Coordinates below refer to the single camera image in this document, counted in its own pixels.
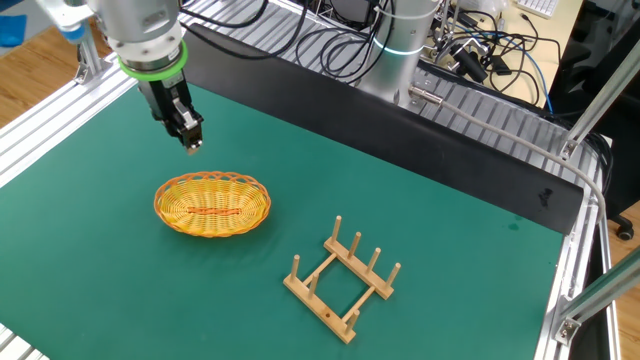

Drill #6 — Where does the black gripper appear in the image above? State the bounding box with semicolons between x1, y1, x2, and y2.
137;73;205;156

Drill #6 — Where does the orange yellow wicker basket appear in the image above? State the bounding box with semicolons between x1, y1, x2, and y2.
153;170;273;239

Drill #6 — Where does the wooden peg dish rack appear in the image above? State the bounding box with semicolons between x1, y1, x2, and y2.
282;215;403;345

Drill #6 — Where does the green table mat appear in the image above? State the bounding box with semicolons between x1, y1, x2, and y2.
0;64;566;360

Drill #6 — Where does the black rubber barrier strip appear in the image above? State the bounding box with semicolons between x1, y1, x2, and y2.
179;22;585;236

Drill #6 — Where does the white keyboard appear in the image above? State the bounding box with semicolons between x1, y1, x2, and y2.
516;0;560;20

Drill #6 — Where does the beige desk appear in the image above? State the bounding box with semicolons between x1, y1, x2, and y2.
439;0;585;109

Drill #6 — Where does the black office chair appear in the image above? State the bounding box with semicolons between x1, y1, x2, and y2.
548;0;640;242

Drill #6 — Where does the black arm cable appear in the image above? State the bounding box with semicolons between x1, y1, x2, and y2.
177;0;312;62

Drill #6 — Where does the aluminium frame post with bracket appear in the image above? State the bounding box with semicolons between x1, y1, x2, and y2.
552;259;640;347
73;19;114;85
558;37;640;162

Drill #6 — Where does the aluminium profile table frame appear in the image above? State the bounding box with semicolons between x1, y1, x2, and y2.
0;0;624;360

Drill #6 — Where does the silver blue wrist camera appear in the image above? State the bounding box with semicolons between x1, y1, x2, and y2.
34;0;96;45

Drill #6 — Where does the black coiled cable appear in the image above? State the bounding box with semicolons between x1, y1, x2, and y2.
294;24;387;86

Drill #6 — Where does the grey hose with metal connector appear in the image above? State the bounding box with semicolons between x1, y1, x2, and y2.
408;84;609;226

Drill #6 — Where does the black desk cable tangle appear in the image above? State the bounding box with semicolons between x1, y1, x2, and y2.
434;9;564;109

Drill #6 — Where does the blue cable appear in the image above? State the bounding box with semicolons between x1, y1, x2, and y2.
449;22;555;115

